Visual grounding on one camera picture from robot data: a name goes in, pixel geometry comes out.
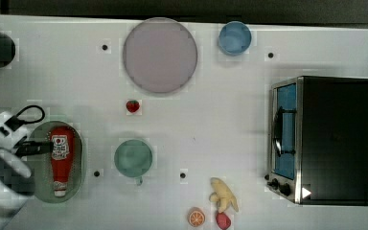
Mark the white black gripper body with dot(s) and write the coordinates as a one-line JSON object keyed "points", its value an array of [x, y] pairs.
{"points": [[12, 131]]}

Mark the red ketchup bottle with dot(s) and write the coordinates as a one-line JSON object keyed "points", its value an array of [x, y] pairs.
{"points": [[62, 158]]}

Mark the round grey plate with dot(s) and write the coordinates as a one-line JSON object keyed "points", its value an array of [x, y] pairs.
{"points": [[160, 55]]}

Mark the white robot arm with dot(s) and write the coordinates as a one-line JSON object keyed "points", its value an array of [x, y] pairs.
{"points": [[17, 182]]}

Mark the orange slice toy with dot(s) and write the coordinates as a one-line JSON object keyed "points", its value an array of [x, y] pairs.
{"points": [[196, 217]]}

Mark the red toy strawberry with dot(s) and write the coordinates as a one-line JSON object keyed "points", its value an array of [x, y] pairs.
{"points": [[132, 106]]}

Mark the green oval strainer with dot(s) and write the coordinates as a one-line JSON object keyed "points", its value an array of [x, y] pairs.
{"points": [[41, 164]]}

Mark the yellow toy banana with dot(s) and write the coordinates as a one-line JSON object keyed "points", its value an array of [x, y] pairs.
{"points": [[222, 195]]}

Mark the silver toaster oven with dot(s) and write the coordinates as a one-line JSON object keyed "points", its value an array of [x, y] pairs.
{"points": [[318, 141]]}

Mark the green metal cup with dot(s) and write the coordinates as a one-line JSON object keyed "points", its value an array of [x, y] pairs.
{"points": [[133, 158]]}

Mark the blue cup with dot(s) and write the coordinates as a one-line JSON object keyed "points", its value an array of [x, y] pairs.
{"points": [[234, 38]]}

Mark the red toy fruit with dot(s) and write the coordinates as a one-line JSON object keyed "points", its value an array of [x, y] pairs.
{"points": [[223, 221]]}

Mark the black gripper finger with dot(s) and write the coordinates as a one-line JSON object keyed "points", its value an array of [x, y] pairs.
{"points": [[34, 148]]}

